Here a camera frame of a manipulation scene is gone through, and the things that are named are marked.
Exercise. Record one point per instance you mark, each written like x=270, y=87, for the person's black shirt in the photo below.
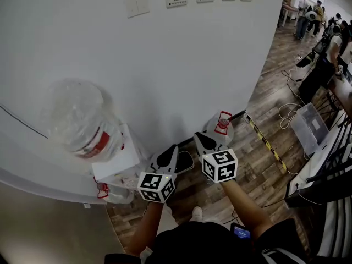
x=198, y=243

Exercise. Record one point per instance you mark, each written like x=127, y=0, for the white light switch plate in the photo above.
x=136, y=4

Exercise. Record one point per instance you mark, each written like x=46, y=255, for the clear water jug on floor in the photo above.
x=229, y=135

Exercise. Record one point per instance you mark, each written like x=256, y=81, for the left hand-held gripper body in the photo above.
x=154, y=183

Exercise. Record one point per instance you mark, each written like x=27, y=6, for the person's white shoe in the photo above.
x=197, y=213

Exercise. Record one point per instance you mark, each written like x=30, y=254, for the wooden table white legs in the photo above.
x=290, y=8

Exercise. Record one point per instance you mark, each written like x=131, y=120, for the white water dispenser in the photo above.
x=126, y=158

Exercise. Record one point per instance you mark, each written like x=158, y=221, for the person's left forearm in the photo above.
x=148, y=227

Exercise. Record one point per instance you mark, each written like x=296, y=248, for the white side table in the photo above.
x=302, y=181

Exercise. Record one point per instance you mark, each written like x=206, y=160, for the yellow black striped floor tape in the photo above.
x=268, y=145

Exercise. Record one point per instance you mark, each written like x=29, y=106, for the large clear water bottle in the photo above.
x=77, y=114

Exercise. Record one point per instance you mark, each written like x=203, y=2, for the clear plastic storage box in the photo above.
x=310, y=131

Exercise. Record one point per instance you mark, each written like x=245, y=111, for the person's right forearm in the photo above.
x=244, y=208

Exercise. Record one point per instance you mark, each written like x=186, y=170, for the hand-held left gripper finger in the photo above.
x=176, y=161
x=154, y=161

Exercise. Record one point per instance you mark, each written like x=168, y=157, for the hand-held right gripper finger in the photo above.
x=197, y=142
x=210, y=143

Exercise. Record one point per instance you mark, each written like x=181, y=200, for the small device blue screen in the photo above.
x=241, y=232

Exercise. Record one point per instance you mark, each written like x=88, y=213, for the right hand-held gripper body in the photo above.
x=220, y=166

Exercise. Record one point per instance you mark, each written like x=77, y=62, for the small white tag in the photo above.
x=87, y=205

